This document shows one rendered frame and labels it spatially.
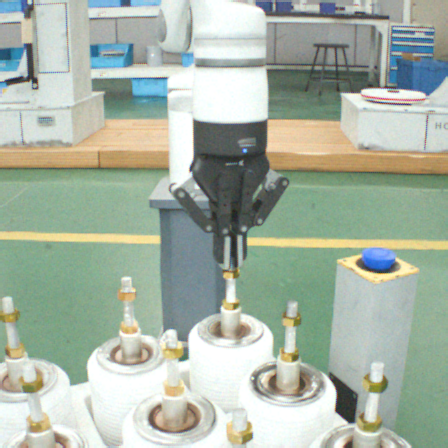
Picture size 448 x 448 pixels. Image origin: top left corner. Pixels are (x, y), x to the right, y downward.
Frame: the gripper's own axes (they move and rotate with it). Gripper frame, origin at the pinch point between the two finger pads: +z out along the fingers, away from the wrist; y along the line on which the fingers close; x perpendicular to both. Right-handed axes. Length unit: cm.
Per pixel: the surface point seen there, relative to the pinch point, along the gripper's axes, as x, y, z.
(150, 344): -0.4, -9.4, 9.5
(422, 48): 401, 369, -8
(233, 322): -1.3, -0.1, 8.2
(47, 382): -4.0, -20.8, 9.6
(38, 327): 55, -20, 35
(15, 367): -3.6, -23.7, 7.5
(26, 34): 212, -9, -23
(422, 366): 14, 44, 35
